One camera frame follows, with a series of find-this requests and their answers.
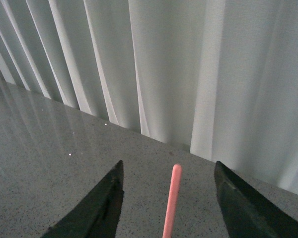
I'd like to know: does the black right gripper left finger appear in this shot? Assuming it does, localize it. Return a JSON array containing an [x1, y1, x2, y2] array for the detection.
[[42, 160, 124, 238]]

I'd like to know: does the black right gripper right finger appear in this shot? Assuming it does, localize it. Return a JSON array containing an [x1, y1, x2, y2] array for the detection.
[[214, 161, 298, 238]]

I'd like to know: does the white pleated curtain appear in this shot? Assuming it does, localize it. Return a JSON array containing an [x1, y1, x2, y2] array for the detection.
[[0, 0, 298, 194]]

